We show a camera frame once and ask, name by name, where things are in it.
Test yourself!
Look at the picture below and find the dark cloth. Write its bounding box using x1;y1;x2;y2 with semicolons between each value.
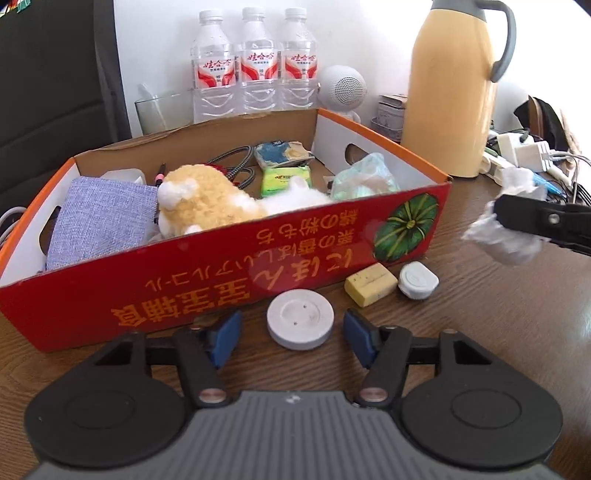
513;95;571;153

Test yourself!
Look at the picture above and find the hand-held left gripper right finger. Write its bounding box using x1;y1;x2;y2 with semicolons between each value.
342;308;495;409

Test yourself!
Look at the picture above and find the glass cup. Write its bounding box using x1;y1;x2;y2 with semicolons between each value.
135;90;195;137

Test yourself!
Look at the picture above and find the small white rounded case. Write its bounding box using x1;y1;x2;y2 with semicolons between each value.
398;261;440;301

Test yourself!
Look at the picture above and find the braided charging cable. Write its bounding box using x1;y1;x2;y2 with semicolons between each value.
154;145;257;190

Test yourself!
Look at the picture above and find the yellow sponge block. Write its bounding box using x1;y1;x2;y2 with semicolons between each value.
344;263;399;308

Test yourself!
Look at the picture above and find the white tissue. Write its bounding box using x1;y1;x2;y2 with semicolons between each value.
462;167;548;266

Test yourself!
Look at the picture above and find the black tangled cable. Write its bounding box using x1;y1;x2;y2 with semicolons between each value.
549;151;591;207

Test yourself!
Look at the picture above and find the yellow thermos jug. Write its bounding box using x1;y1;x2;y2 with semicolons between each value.
399;0;517;178

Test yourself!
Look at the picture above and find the white charger adapter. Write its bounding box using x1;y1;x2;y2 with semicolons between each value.
496;131;553;172

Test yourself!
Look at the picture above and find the white and yellow plush toy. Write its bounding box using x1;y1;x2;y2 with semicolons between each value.
157;164;333;238

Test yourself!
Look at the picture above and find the iridescent plastic bag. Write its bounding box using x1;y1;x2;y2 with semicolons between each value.
329;152;402;202

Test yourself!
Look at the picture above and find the black paper bag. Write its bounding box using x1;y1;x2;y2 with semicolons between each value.
0;0;134;217

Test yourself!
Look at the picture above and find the clear water bottle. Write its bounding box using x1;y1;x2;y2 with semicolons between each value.
191;10;238;123
235;7;281;116
278;8;319;112

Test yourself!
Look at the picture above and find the grey metal tin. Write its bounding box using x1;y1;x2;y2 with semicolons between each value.
372;93;408;143

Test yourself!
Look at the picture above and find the red cardboard box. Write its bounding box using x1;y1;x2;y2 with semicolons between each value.
0;107;453;354

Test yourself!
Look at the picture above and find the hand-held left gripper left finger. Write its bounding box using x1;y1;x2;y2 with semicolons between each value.
95;310;244;409

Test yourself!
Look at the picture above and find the lavender cable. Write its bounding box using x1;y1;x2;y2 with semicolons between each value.
0;205;26;250

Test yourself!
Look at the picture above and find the green tissue pack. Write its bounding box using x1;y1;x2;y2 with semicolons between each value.
261;165;314;199

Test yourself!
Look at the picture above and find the white power strip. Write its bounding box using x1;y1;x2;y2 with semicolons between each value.
480;150;515;180

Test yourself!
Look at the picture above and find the blue pen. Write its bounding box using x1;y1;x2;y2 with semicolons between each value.
531;173;563;195

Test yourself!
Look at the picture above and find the white round lid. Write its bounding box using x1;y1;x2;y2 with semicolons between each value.
266;289;335;352

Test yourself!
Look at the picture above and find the grey cloth pouch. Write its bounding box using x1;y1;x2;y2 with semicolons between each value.
45;176;160;271

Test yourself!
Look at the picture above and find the white robot speaker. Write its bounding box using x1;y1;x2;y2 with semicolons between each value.
318;65;368;124

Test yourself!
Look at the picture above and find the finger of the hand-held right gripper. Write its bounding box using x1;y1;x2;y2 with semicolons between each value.
493;194;591;256

